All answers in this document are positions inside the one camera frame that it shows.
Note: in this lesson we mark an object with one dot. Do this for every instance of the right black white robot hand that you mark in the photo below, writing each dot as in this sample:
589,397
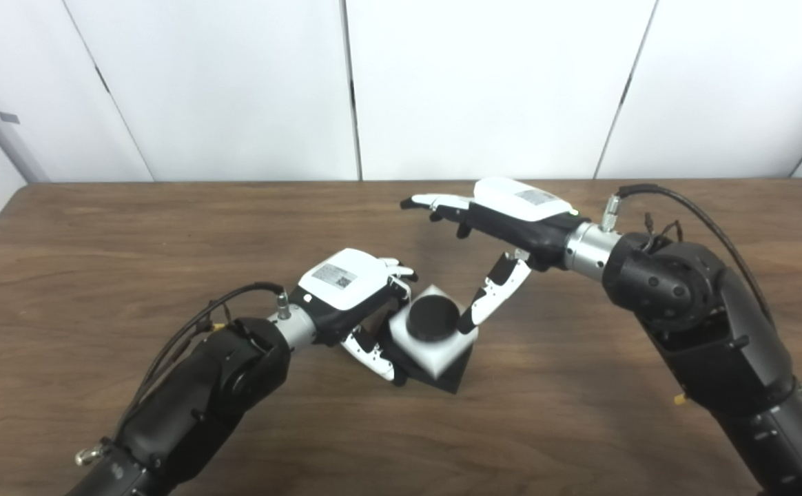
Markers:
521,207

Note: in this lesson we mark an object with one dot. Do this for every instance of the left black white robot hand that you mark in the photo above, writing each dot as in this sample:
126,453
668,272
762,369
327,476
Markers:
342,279

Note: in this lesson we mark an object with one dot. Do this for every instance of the black peg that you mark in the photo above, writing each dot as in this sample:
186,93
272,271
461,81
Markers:
434,318

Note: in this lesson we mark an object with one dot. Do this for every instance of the white square piece with hole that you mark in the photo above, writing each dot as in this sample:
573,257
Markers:
435,358

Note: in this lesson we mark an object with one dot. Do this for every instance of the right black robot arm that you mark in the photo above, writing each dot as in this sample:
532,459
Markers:
718,331

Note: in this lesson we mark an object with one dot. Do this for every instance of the grey wall corner post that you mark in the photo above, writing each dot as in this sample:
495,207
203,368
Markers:
10,146

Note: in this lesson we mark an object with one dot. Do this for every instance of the small grey wall tag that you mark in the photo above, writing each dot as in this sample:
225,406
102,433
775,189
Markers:
9,117

